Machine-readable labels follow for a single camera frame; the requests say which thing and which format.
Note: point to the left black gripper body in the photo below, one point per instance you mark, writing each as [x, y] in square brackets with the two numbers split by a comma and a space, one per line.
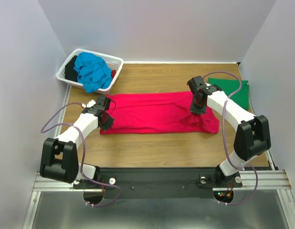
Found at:
[108, 122]

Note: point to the pink red t shirt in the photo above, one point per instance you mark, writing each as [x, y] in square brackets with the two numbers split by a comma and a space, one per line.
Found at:
[158, 113]

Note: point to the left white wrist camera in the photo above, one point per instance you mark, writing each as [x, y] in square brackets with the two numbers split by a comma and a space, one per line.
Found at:
[91, 103]

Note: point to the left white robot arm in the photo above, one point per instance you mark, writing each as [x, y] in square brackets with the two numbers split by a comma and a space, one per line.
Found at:
[59, 160]

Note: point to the aluminium frame rail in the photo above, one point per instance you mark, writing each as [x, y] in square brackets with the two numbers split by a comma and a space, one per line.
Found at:
[44, 184]

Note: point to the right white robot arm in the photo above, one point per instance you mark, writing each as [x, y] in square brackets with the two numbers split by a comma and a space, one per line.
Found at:
[252, 136]

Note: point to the blue t shirt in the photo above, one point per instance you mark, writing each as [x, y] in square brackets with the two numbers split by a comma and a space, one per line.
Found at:
[93, 72]

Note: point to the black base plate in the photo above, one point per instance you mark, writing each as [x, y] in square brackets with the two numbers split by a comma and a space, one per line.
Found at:
[167, 182]

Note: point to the black garment in basket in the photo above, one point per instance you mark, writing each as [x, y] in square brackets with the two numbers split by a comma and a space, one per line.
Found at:
[70, 73]

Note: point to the white plastic laundry basket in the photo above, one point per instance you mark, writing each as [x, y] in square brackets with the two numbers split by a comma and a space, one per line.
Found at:
[114, 63]

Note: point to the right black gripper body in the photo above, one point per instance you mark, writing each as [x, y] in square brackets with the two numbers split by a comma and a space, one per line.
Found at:
[198, 109]

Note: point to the folded green t shirt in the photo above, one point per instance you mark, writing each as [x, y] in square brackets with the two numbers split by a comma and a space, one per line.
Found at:
[229, 86]

